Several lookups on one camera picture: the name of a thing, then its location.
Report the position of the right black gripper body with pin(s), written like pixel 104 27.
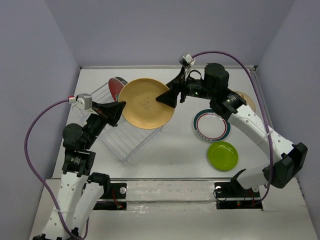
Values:
pixel 181 86

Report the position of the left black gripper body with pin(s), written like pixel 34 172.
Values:
pixel 104 114

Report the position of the red teal flower plate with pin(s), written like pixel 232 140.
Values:
pixel 115 86

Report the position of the yellow plate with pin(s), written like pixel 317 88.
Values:
pixel 142 110

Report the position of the green rim lettered plate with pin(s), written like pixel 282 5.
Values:
pixel 123 81

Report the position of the beige patterned plate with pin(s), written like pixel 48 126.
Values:
pixel 248 100

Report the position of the green red striped plate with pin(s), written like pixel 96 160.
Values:
pixel 210 127

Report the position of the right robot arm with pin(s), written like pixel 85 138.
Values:
pixel 286 158

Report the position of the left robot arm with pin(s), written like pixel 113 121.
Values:
pixel 80 188

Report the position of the lime green plate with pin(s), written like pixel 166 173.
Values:
pixel 222 156

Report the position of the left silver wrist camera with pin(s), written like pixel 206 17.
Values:
pixel 84 102

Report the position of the clear wire dish rack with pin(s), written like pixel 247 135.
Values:
pixel 123 141

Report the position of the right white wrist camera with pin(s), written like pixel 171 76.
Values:
pixel 187 61

